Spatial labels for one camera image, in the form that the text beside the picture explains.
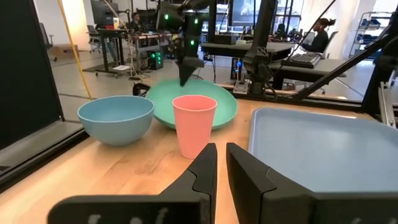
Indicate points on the long grey desk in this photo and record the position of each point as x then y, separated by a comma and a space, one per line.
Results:
233, 48

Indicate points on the pink plastic cup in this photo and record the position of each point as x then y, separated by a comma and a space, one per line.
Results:
192, 124

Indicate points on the computer tower with green lights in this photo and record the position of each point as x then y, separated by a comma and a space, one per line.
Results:
155, 59

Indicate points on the low cardboard box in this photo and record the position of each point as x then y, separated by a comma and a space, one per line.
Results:
63, 49

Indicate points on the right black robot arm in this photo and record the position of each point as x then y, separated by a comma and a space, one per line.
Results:
259, 46

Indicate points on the person seated at keyboard desk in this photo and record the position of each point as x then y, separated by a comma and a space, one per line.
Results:
318, 40

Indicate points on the person seated behind monitors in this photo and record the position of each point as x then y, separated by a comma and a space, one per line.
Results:
135, 23

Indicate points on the dark computer monitor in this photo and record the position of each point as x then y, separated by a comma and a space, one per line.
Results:
102, 12

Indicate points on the blue plastic bowl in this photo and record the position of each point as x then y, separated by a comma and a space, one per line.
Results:
115, 124

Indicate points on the black keyboard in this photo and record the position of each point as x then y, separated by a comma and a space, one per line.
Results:
303, 59

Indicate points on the black rolling desk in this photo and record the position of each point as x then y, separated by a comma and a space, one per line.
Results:
112, 37

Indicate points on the blue plastic tray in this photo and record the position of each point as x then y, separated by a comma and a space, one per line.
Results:
311, 149

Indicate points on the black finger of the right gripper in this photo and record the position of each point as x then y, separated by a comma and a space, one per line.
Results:
183, 76
190, 73

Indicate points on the computer tower with blue light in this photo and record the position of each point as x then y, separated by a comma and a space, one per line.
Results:
237, 68

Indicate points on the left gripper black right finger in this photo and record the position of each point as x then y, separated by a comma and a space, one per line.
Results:
248, 180

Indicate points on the green plastic plate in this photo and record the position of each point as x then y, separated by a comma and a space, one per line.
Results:
225, 105

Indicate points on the metal shelf rack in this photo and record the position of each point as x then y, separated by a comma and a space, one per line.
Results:
370, 34

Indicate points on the grey desk with keyboard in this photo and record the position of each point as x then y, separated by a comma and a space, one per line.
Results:
323, 70

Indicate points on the black standing panel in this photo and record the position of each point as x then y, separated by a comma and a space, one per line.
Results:
25, 77

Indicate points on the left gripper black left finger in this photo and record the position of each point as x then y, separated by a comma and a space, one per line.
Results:
199, 186

